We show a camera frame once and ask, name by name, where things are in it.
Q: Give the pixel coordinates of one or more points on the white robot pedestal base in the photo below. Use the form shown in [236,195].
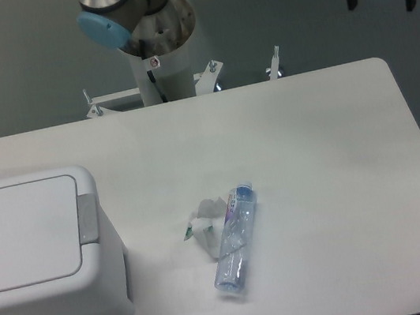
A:
[159,79]

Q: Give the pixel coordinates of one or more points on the crumpled white paper wrapper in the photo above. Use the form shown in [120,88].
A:
[206,224]

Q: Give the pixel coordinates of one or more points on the clear plastic water bottle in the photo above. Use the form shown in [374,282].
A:
[237,236]

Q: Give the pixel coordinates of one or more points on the white push-top trash can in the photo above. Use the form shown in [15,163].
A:
[59,252]

